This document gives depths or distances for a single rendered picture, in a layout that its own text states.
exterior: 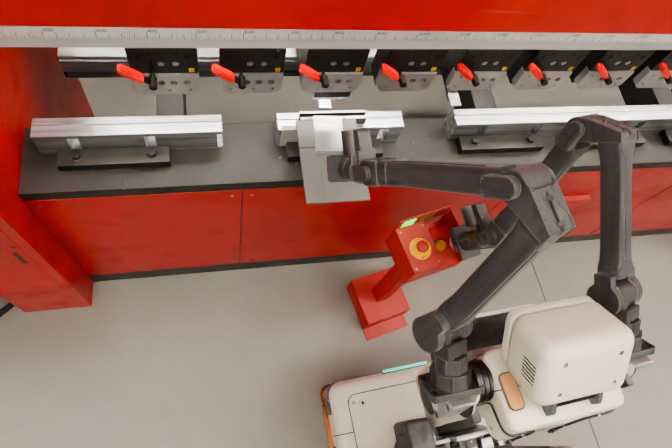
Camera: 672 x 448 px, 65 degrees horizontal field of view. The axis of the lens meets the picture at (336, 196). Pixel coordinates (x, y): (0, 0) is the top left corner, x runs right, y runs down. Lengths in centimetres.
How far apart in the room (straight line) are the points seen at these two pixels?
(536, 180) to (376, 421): 136
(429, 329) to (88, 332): 161
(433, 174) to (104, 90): 212
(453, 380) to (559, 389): 20
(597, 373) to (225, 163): 109
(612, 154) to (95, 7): 110
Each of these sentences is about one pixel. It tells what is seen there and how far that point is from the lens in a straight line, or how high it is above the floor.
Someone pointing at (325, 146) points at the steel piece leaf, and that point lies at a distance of 152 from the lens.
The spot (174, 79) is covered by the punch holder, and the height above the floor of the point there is 124.
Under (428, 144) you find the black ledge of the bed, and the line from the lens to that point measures 177.
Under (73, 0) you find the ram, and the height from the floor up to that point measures 147.
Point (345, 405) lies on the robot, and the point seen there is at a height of 28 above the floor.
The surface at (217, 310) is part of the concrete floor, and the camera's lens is 236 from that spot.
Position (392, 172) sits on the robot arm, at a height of 135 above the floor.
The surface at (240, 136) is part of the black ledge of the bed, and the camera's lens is 166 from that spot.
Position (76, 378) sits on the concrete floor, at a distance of 239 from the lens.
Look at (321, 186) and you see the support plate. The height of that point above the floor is 100.
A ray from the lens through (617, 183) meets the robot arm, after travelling 129.
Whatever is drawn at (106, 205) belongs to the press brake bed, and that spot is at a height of 77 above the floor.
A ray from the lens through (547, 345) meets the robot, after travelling 109.
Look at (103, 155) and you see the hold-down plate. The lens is 163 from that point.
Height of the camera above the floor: 230
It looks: 63 degrees down
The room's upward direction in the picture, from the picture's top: 23 degrees clockwise
